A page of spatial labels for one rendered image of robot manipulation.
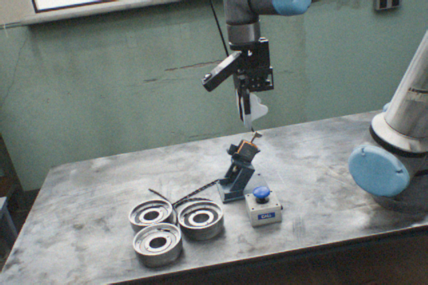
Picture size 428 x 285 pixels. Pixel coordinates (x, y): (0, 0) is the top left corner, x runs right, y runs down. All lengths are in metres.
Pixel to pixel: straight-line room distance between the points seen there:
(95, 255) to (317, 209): 0.52
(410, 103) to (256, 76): 0.35
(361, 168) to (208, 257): 0.36
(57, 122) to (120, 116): 0.37
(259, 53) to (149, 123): 1.71
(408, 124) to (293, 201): 0.38
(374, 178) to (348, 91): 1.96
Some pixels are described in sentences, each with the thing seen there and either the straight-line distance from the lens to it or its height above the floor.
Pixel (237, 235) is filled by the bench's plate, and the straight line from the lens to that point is 0.98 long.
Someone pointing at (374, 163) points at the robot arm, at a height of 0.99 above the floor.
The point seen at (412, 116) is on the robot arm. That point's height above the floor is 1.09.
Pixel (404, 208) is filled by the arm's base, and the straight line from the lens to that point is 1.05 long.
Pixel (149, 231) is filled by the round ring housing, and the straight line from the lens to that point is 1.00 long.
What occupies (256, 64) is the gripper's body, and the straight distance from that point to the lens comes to 1.00.
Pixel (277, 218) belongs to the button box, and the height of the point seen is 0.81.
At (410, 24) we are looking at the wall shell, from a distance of 2.86.
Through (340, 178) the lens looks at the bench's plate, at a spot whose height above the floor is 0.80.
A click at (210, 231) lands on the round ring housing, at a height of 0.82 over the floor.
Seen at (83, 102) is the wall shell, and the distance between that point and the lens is 2.62.
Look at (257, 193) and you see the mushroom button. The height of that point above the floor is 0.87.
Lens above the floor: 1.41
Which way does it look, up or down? 26 degrees down
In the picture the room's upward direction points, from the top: 8 degrees counter-clockwise
